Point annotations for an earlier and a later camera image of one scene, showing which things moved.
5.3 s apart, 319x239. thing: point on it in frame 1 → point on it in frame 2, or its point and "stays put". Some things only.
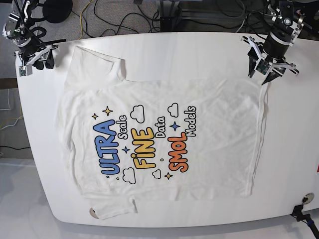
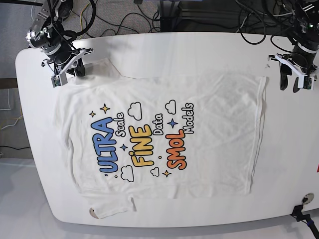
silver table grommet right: [308, 198] stays put
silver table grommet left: [93, 213] stays put
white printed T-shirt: [158, 139] stays put
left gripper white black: [41, 54] → [68, 58]
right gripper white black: [270, 56] → [300, 62]
